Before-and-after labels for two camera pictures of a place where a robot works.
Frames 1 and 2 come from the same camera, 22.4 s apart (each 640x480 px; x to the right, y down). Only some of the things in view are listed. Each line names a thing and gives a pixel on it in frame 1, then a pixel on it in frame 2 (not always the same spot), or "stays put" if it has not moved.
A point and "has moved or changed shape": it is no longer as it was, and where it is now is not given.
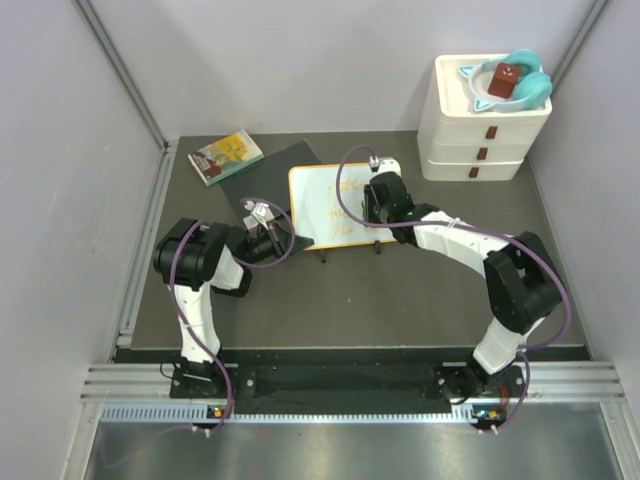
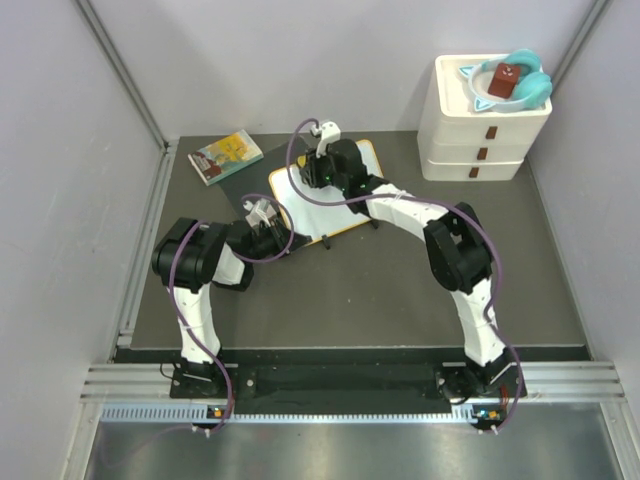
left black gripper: x=279 y=239 stays put
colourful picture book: x=225 y=157 stays put
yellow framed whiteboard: x=321 y=220 has moved or changed shape
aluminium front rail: x=551 y=380 stays put
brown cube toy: x=504 y=81 stays put
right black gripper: x=370 y=198 -> x=312 y=170
